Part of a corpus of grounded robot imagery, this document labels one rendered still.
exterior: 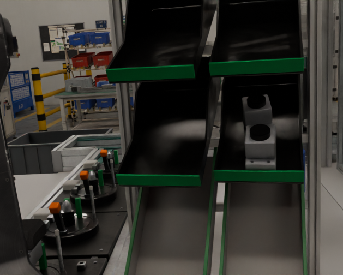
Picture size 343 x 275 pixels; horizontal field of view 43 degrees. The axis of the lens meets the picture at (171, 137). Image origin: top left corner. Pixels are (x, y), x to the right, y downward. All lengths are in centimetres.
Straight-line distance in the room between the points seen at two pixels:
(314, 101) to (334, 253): 53
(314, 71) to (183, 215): 33
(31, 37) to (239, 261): 1151
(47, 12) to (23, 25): 72
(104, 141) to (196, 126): 150
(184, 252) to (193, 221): 6
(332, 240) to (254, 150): 66
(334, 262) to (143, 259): 55
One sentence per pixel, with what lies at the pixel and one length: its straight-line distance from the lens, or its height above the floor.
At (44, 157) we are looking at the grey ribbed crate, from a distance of 283.
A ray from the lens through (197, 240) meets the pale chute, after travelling 76.
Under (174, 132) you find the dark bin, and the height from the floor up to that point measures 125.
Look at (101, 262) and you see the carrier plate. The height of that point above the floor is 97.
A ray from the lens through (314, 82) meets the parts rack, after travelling 78.
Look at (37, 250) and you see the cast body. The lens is 87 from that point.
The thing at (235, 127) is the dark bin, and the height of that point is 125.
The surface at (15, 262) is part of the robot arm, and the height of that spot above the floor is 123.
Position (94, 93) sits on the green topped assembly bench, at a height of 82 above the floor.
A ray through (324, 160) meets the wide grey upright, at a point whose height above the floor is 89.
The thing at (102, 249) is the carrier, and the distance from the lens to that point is 100.
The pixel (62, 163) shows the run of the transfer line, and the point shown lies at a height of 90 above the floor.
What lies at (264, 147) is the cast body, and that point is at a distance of 65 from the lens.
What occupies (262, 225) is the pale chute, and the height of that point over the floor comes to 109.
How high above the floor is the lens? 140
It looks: 12 degrees down
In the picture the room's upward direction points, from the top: 4 degrees counter-clockwise
